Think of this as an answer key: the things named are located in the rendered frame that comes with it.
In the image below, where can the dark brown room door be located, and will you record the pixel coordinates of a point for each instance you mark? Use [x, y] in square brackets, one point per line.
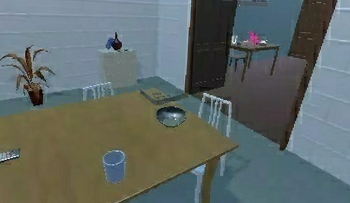
[210, 41]

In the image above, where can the brown wooden side table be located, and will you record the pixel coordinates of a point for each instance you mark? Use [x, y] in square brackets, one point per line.
[256, 47]

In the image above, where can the white cupboard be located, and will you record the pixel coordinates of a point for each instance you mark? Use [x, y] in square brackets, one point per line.
[117, 68]

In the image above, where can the clear glass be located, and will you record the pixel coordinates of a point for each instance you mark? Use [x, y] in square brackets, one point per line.
[234, 39]

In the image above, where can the pale blue cup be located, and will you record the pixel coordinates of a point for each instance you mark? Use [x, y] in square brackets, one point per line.
[114, 167]

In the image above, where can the brown potted house plant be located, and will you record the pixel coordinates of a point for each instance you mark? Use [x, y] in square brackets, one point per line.
[29, 73]

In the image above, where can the grey chair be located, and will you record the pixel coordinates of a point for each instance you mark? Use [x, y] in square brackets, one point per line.
[237, 57]

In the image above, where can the grey metal bowl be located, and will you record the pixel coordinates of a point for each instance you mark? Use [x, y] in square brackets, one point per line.
[170, 116]

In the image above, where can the tan wooden dining table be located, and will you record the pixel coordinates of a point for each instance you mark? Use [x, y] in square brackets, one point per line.
[67, 140]

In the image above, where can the pink object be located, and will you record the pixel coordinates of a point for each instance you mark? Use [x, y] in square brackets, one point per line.
[253, 37]

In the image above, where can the dark red vase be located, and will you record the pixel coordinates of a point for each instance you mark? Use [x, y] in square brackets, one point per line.
[117, 43]

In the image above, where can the olive green book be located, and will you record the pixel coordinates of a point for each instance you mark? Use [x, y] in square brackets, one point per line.
[156, 95]

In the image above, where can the blue crumpled object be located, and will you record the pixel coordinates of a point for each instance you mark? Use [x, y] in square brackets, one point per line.
[109, 43]

